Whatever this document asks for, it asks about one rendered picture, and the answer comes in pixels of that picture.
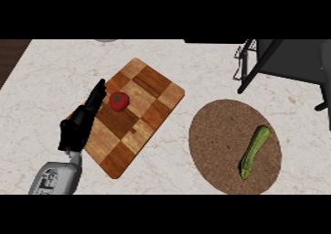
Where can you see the green zucchini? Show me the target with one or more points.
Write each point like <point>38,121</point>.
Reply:
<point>253,151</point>

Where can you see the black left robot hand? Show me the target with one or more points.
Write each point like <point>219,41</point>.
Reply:
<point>79,122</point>

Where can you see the grey round object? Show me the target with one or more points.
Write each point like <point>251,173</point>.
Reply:
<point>104,40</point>

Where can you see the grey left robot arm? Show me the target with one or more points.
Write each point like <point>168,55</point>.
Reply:
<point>54,178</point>

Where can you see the brown oval placemat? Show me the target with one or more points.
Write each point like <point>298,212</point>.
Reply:
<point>234,146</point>

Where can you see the checkered wooden cutting board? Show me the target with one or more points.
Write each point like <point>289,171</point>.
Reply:
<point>126,115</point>

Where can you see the red tomato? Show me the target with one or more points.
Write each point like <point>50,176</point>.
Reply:
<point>118,101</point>

